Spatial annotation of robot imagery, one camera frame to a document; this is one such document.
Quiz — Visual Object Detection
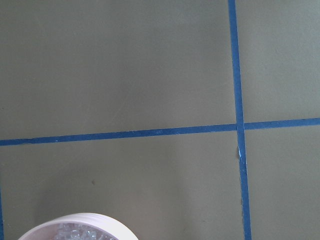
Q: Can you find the pink bowl of ice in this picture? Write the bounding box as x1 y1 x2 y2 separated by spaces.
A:
20 212 137 240

